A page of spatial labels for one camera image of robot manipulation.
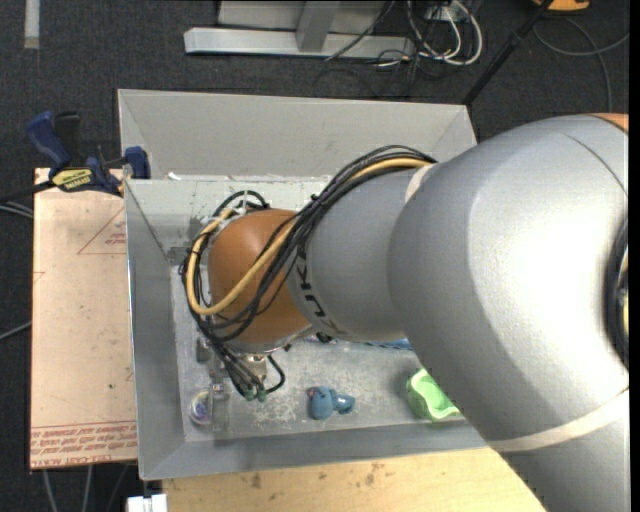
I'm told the grey metal bin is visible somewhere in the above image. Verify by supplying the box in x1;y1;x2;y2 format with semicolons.
117;88;502;481

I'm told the brown cardboard board, red print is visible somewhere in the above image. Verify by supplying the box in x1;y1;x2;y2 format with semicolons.
29;167;139;471

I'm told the clear glass ball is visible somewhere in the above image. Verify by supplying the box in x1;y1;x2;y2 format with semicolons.
188;389;216;427

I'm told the light blue object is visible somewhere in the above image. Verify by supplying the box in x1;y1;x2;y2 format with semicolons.
366;337;414;351

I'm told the green soft toy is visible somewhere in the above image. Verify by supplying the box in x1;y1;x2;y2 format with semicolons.
405;367;462;423

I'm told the blue toy animal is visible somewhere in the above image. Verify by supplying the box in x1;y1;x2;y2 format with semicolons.
306;385;357;421

